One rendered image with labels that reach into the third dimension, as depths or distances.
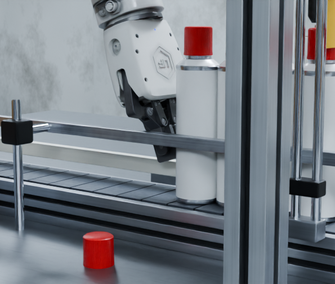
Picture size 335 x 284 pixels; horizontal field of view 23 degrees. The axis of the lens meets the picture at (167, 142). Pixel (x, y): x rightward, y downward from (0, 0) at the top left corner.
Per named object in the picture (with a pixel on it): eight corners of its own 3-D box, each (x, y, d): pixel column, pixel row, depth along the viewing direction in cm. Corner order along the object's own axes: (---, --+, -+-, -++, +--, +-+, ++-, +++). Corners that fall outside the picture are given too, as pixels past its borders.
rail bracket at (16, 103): (60, 221, 107) (57, 96, 105) (19, 234, 101) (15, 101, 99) (42, 218, 109) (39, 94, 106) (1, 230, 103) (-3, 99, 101)
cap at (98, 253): (102, 270, 87) (102, 240, 87) (76, 265, 89) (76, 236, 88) (120, 262, 90) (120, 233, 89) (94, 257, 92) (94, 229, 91)
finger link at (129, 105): (117, 98, 94) (148, 125, 97) (132, 48, 98) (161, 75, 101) (110, 101, 94) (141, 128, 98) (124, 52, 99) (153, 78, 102)
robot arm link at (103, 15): (127, -14, 94) (134, 10, 94) (172, -13, 102) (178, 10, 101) (76, 10, 100) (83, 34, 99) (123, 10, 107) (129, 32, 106)
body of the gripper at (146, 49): (126, 4, 94) (153, 98, 94) (178, 5, 102) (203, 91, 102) (81, 26, 99) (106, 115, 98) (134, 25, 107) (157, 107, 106)
